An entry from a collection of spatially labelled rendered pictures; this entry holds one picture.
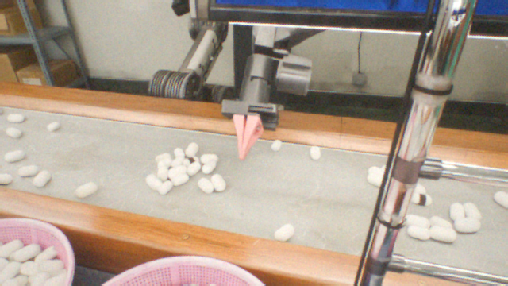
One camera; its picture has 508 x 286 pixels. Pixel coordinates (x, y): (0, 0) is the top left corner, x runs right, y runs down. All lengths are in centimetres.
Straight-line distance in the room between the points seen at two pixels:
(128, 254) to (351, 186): 39
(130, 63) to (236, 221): 261
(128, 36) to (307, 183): 252
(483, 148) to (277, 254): 51
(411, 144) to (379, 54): 239
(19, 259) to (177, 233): 23
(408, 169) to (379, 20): 16
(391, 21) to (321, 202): 32
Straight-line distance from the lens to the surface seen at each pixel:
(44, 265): 55
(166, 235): 49
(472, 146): 80
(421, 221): 56
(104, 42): 310
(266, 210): 55
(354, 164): 68
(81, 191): 63
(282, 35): 66
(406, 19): 38
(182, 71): 102
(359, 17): 37
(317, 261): 45
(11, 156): 82
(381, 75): 271
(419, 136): 27
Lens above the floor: 112
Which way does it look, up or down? 32 degrees down
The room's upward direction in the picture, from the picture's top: straight up
